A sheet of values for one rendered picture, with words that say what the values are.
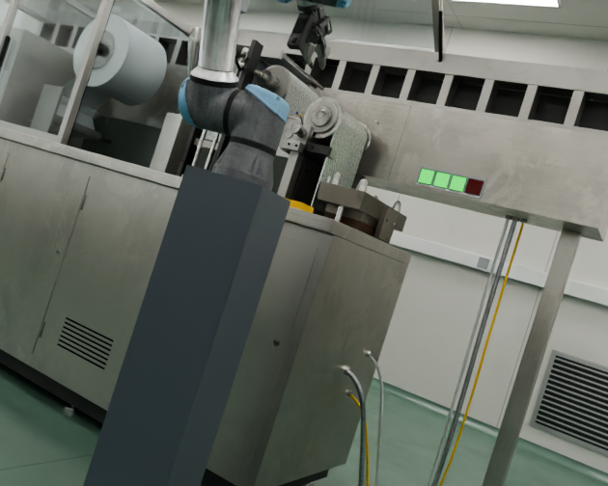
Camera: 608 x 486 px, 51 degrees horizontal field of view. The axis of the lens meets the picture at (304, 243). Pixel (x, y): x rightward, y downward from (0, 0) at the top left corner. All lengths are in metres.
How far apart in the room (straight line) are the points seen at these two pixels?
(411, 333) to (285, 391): 3.00
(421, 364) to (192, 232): 3.43
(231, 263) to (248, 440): 0.64
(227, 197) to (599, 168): 1.28
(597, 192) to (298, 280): 1.01
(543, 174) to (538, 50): 2.83
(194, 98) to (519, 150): 1.18
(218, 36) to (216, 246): 0.49
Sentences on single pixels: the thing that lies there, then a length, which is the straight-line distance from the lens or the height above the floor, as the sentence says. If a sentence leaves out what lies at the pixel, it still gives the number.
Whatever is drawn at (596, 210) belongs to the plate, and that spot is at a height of 1.20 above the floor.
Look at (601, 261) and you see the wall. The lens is 4.54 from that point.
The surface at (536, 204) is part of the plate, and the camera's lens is 2.23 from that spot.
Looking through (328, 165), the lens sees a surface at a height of 1.10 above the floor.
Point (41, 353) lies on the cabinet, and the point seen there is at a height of 0.16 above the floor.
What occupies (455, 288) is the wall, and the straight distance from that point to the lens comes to 4.67.
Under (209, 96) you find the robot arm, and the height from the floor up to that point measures 1.07.
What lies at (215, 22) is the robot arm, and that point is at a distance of 1.54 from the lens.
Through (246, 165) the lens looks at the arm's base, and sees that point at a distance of 1.47.
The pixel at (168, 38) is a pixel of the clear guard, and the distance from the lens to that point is 2.98.
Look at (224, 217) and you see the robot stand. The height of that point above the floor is 0.81.
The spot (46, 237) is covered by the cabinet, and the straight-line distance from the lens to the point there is 2.52.
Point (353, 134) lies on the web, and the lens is 2.29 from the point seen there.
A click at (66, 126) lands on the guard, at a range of 2.65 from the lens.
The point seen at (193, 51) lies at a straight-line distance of 2.72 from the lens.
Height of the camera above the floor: 0.79
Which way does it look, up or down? 1 degrees up
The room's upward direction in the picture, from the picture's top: 18 degrees clockwise
